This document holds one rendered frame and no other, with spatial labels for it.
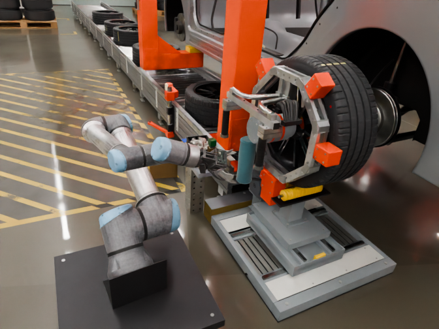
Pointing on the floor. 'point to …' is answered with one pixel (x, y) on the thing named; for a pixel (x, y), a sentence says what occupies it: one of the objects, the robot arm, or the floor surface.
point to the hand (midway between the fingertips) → (234, 168)
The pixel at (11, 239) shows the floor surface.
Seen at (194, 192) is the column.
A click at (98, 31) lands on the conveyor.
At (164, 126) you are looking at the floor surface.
